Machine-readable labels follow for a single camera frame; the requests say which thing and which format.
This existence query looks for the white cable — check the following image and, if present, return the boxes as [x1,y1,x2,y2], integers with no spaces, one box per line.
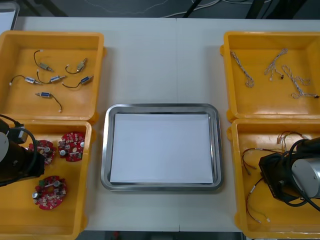
[162,0,222,17]

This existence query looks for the thin white cord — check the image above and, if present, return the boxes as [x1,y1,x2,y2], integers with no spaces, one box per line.
[83,0,151,14]

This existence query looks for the metal solenoid with black cable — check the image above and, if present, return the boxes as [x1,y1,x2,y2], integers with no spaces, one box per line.
[33,49,55,73]
[65,57,89,75]

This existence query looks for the steel tray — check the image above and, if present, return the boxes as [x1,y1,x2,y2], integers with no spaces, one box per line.
[100,103,224,193]

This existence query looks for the yellow-orange plastic bin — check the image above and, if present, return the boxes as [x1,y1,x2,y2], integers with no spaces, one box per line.
[226,118,320,240]
[0,119,94,238]
[0,30,105,123]
[219,30,320,121]

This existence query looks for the round red circuit board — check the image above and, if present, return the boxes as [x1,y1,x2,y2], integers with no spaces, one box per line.
[57,131,86,163]
[27,139,57,166]
[31,175,68,210]

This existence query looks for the twisted white wire harness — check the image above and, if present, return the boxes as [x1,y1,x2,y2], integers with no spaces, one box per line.
[229,50,255,88]
[264,48,289,81]
[281,64,320,100]

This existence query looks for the black stand leg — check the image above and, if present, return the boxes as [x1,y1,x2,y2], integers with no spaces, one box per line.
[182,0,203,18]

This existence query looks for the blue-label solenoid with black cable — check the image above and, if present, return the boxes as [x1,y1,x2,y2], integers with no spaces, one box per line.
[36,69,66,85]
[9,75,42,86]
[61,75,95,89]
[34,91,63,113]

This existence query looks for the black frame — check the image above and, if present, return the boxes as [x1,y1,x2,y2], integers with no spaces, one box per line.
[32,0,68,17]

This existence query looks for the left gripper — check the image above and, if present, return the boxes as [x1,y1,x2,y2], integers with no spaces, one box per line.
[23,147,47,180]

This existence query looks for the pale translucent container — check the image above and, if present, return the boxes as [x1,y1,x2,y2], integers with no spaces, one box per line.
[0,1,20,32]

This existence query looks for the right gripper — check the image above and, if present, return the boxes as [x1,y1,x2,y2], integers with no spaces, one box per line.
[258,152,301,203]

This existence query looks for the white sheet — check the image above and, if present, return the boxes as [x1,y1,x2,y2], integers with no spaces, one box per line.
[109,112,215,186]

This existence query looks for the black post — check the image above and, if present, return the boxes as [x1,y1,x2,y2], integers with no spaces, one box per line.
[246,0,266,19]

